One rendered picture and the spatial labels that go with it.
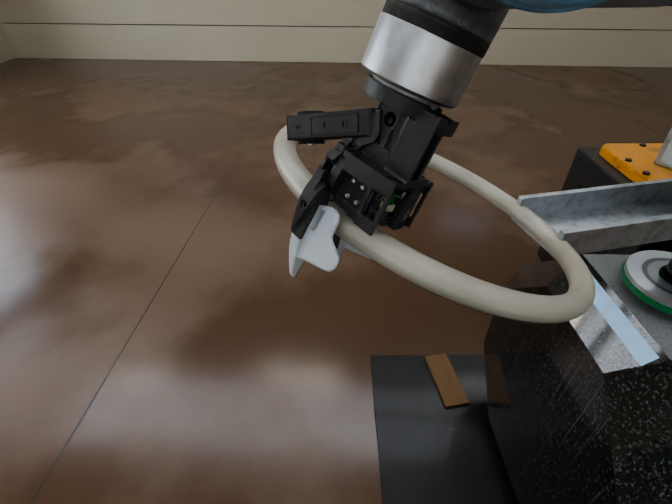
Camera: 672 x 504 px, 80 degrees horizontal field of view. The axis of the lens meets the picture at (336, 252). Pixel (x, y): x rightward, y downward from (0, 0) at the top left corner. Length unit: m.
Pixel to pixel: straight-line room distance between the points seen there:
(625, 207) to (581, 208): 0.10
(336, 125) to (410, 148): 0.08
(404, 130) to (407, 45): 0.06
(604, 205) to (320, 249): 0.66
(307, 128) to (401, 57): 0.13
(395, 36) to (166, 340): 1.92
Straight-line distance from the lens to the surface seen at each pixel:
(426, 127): 0.35
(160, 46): 7.57
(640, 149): 2.26
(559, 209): 0.86
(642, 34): 7.93
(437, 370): 1.87
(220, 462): 1.71
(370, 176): 0.35
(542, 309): 0.46
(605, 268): 1.24
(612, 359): 1.09
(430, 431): 1.73
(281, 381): 1.84
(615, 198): 0.94
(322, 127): 0.41
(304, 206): 0.38
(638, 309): 1.15
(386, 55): 0.34
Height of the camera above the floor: 1.50
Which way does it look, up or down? 38 degrees down
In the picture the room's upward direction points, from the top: straight up
